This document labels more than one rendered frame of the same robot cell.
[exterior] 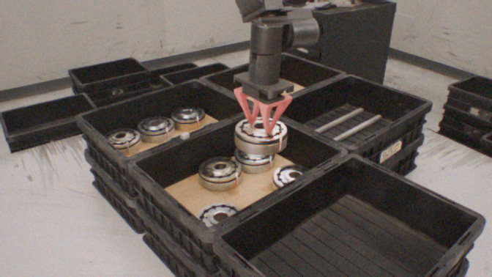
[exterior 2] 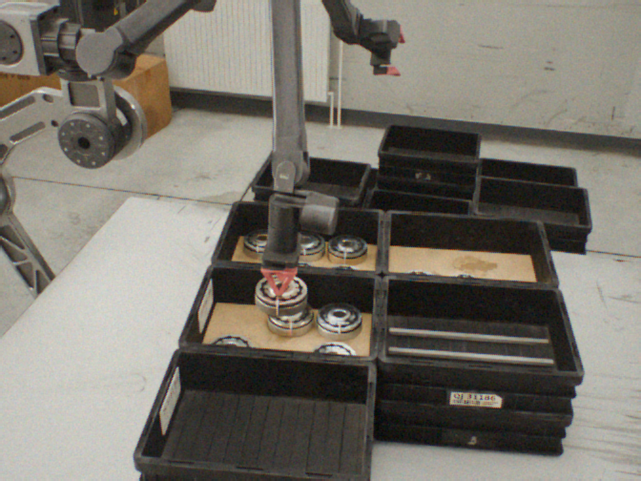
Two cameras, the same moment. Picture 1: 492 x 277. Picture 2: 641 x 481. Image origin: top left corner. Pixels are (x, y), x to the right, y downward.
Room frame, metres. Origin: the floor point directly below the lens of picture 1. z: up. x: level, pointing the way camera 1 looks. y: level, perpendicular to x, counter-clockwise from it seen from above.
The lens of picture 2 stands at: (-0.11, -0.99, 1.93)
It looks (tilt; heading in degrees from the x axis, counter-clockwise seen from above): 32 degrees down; 47
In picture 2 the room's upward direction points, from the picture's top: 1 degrees clockwise
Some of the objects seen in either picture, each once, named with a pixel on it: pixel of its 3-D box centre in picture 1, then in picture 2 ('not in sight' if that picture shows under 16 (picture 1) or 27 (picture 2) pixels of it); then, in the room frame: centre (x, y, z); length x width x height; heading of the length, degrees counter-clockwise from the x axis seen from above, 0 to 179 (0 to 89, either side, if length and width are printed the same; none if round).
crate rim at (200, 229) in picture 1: (240, 161); (285, 312); (0.74, 0.02, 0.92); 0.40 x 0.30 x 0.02; 132
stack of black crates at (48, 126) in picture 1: (61, 154); (312, 226); (1.64, 0.93, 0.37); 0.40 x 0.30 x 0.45; 125
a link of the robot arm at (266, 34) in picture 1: (269, 37); (287, 211); (0.70, -0.03, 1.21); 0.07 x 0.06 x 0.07; 123
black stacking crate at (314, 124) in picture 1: (347, 124); (471, 345); (1.01, -0.27, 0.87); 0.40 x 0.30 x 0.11; 132
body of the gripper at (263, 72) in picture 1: (264, 69); (282, 238); (0.70, -0.02, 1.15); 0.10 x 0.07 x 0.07; 41
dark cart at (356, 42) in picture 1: (330, 69); not in sight; (2.60, -0.54, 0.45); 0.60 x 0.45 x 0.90; 125
